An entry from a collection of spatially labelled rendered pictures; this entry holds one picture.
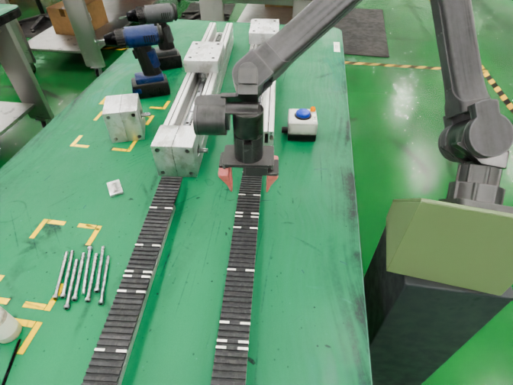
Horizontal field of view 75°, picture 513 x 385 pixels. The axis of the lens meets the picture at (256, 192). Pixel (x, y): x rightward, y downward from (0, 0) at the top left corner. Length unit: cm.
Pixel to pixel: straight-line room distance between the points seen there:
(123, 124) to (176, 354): 63
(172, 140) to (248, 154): 25
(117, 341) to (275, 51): 55
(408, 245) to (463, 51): 36
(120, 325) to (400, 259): 50
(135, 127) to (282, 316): 65
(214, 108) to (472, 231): 47
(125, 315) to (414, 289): 53
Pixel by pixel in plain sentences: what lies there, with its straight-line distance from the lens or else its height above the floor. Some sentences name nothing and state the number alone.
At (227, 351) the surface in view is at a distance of 58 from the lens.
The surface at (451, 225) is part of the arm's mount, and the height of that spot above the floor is 94.
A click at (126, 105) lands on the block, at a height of 87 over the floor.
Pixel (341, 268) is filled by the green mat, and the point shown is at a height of 78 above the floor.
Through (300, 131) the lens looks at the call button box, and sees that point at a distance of 97.
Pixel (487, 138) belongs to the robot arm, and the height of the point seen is 102.
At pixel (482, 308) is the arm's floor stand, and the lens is 83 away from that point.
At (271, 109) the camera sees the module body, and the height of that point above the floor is 86.
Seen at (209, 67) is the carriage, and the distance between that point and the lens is 116.
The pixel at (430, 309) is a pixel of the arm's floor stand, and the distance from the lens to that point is 81.
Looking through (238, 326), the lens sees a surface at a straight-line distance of 59.
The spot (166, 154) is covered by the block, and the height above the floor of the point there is 85.
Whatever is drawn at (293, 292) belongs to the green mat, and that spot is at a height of 78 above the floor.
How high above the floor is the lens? 135
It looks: 44 degrees down
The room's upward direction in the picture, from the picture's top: straight up
